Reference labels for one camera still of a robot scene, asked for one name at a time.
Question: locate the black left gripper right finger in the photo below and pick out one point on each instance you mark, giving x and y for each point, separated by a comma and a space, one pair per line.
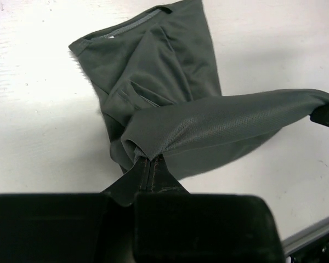
162, 180

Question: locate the dark grey t-shirt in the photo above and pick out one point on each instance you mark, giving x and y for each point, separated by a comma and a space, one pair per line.
157, 82

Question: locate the aluminium table edge rail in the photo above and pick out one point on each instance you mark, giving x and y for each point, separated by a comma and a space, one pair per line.
312, 235

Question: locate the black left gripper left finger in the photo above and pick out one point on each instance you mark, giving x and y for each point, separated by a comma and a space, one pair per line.
123, 190

